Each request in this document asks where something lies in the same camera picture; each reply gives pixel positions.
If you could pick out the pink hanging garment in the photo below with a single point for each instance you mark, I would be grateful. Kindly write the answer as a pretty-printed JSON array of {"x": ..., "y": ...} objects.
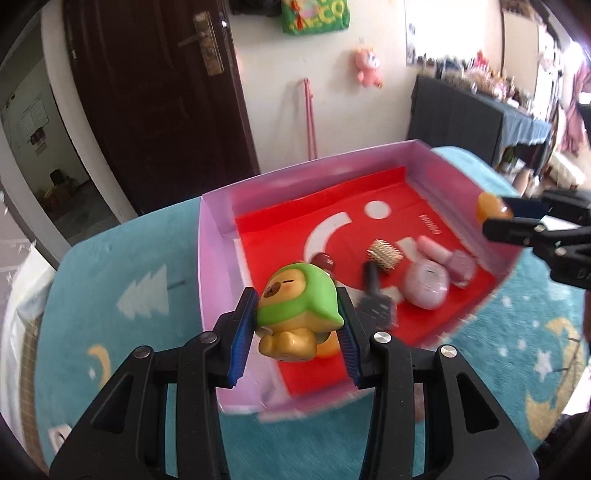
[{"x": 577, "y": 106}]

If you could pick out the table with blue cloth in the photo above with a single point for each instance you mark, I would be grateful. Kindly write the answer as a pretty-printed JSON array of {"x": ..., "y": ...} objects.
[{"x": 461, "y": 115}]

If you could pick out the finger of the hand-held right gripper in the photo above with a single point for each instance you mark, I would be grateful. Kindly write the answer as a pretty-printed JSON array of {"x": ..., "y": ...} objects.
[
  {"x": 524, "y": 206},
  {"x": 508, "y": 229}
]

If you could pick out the pink plush toy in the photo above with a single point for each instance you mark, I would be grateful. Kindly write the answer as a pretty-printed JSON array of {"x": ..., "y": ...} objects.
[{"x": 368, "y": 67}]

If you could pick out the orange jelly cup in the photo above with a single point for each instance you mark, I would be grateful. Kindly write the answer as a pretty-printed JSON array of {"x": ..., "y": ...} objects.
[{"x": 491, "y": 206}]

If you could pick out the red paper box lining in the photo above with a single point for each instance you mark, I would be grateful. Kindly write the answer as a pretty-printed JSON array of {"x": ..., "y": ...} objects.
[{"x": 415, "y": 194}]

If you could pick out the dark wooden door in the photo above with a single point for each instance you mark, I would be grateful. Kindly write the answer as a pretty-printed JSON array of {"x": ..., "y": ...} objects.
[{"x": 152, "y": 92}]

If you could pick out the teal moon star blanket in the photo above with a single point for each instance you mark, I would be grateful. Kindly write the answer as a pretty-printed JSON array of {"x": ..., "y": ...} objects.
[{"x": 115, "y": 263}]

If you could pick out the purple cardboard box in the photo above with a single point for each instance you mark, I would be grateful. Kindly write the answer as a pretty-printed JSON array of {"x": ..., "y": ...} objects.
[{"x": 217, "y": 240}]

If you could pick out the pink nail polish bottle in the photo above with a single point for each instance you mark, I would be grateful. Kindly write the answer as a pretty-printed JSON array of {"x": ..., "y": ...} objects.
[{"x": 445, "y": 261}]

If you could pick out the white pink round device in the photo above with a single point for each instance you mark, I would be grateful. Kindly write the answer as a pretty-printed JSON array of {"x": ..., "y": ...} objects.
[{"x": 425, "y": 288}]

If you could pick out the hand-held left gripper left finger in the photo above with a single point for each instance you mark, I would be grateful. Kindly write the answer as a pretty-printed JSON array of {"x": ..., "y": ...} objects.
[{"x": 242, "y": 337}]

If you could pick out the gold studded cylinder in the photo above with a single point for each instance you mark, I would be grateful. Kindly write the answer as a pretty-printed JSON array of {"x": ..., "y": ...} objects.
[{"x": 384, "y": 254}]

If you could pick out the pink stick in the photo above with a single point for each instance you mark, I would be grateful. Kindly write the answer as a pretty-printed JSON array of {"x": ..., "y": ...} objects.
[{"x": 310, "y": 115}]

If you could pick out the glitter nail polish bottle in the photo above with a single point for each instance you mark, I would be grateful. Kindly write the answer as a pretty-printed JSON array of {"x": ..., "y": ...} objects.
[{"x": 324, "y": 261}]

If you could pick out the green-hooded bear toy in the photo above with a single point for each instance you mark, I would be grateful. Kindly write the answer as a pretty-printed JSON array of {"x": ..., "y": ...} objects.
[{"x": 300, "y": 304}]

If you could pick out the black nail polish bottle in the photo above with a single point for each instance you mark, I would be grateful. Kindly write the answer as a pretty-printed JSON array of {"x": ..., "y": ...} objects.
[{"x": 376, "y": 300}]

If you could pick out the green tote bag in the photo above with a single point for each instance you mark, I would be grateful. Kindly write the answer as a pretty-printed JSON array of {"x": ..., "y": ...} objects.
[{"x": 316, "y": 16}]

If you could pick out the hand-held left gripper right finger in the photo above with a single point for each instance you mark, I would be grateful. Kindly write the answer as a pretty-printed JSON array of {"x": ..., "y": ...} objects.
[{"x": 348, "y": 344}]

